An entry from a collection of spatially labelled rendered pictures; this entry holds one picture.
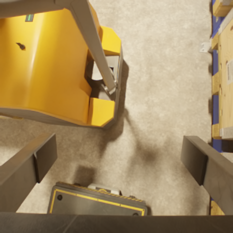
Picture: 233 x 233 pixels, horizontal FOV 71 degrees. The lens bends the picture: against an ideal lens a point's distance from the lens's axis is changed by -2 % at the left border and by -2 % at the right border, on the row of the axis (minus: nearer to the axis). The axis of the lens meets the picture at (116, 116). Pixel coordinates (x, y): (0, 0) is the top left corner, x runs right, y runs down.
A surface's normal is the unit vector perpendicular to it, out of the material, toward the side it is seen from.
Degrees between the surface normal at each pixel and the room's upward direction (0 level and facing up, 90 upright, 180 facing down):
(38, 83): 45
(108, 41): 22
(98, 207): 0
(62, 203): 0
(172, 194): 0
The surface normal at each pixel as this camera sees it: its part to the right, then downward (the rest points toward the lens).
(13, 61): -0.11, -0.17
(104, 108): 0.27, -0.12
